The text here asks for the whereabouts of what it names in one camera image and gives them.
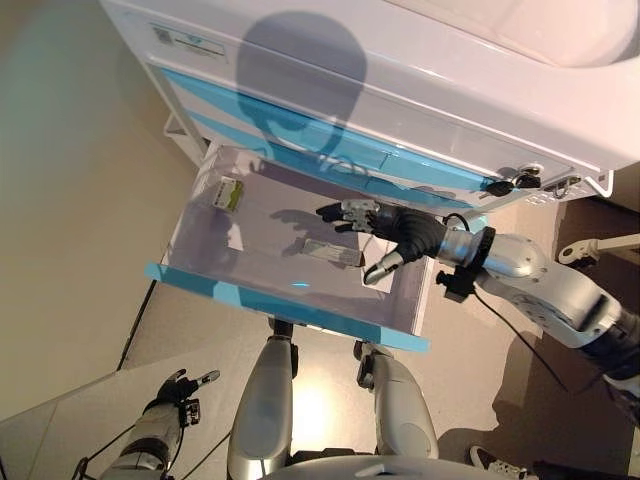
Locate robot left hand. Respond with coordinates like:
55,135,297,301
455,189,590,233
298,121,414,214
155,368,221,409

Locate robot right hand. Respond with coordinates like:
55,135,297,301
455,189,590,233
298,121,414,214
314,198,449,287

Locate blue white cart drawer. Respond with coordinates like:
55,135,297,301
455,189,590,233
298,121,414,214
143,143,432,354
187,109,476,211
157,64,504,199

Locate green white medicine box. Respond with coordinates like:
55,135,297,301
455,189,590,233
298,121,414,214
212,178,245,214

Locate clear flat packet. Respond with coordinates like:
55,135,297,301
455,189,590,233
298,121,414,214
298,238,362,269

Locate silver robot left leg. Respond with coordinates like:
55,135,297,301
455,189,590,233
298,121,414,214
227,334,301,480

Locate black robot left foot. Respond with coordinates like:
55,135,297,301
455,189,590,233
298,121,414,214
269,317,296,342

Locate light grey board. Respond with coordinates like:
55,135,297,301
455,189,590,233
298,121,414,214
0,368,236,480

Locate white medical cart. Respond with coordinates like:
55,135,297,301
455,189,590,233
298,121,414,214
99,0,640,211

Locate silver lock hasp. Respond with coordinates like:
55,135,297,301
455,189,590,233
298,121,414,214
543,175,582,195

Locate white perforated basket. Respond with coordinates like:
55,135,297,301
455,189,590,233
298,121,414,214
524,169,615,204

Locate white black sneaker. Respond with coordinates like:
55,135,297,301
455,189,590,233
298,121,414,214
468,444,529,480

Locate printed label sticker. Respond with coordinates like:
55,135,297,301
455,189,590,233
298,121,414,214
149,24,226,59

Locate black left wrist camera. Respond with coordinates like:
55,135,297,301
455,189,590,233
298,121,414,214
178,397,204,427

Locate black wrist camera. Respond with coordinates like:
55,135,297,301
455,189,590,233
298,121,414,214
436,269,476,303
178,397,204,427

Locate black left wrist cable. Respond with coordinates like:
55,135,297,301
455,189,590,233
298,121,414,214
69,429,234,480

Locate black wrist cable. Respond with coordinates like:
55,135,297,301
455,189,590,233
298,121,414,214
443,212,571,394
69,429,234,480

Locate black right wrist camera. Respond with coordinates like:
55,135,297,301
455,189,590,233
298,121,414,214
436,269,476,303

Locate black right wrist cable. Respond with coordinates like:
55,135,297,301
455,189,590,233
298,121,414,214
443,212,571,394

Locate white side rail bracket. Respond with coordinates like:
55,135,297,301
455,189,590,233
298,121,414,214
162,112,211,151

